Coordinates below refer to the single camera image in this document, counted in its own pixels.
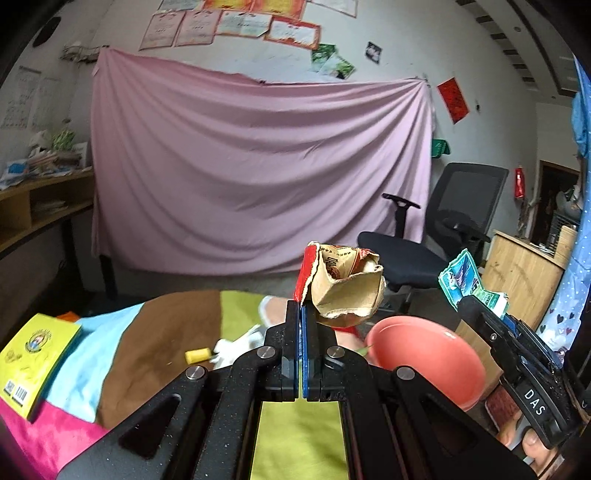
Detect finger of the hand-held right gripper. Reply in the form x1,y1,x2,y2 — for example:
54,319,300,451
456,294,526,385
505,315,563,371

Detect pink plastic basin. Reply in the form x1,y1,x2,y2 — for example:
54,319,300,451
365,316,488,414

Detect wooden wall shelf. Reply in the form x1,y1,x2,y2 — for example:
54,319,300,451
0,168,95,259

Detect green blue snack wrapper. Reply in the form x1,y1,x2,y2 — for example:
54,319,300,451
438,249,509,318

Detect colourful patchwork blanket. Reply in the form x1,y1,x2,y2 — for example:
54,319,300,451
0,290,522,480

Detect blue hanging cloth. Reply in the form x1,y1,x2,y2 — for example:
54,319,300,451
571,55,591,160

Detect pile of papers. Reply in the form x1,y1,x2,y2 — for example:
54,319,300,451
0,129,90,190

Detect torn red brown cardboard box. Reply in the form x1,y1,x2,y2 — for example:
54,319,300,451
292,241,386,322

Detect red paper sheet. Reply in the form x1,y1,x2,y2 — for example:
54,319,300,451
436,78,470,124

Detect person's right hand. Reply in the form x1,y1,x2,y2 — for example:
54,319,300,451
496,413,572,468

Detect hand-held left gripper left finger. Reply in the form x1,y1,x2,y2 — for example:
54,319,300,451
55,300,301,480

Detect black office chair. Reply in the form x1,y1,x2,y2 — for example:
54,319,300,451
358,162,510,315

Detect wooden cabinet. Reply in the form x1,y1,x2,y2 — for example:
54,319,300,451
480,229,571,330

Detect blue heart-patterned cloth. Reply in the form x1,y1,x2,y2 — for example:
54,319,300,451
538,222,591,365

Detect pink hanging sheet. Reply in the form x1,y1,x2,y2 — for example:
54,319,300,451
90,46,437,278

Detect row of wall certificates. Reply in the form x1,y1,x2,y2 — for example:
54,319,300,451
139,0,358,51

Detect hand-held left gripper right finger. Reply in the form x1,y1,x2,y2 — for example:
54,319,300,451
301,305,536,480

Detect black wall object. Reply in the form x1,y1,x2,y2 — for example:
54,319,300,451
34,16,62,47

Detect yellow book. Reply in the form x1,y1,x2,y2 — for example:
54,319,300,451
0,313,83,423

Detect green photo print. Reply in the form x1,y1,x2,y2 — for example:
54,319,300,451
310,44,356,81

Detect wall calendar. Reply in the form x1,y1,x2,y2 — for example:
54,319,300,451
0,66,42,130
30,76,62,130

